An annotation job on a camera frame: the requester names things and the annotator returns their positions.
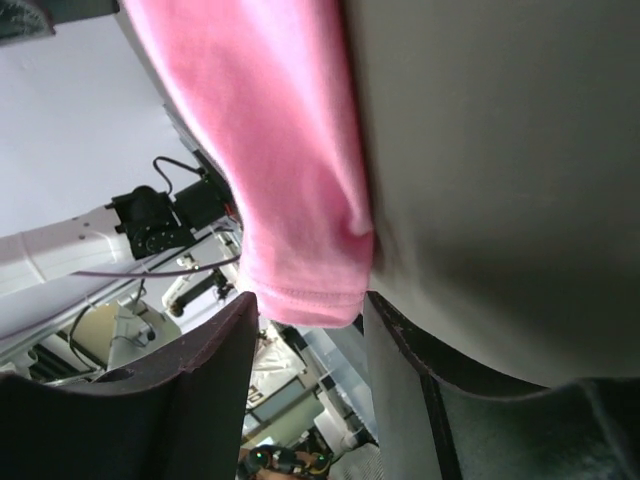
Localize pink t shirt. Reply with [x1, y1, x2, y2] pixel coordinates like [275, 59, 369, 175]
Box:
[125, 1, 374, 328]

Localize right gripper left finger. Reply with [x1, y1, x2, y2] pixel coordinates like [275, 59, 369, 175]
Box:
[1, 293, 258, 479]

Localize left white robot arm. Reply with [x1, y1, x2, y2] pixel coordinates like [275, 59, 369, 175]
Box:
[1, 180, 234, 296]

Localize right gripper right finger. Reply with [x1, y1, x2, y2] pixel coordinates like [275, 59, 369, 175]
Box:
[363, 292, 639, 479]

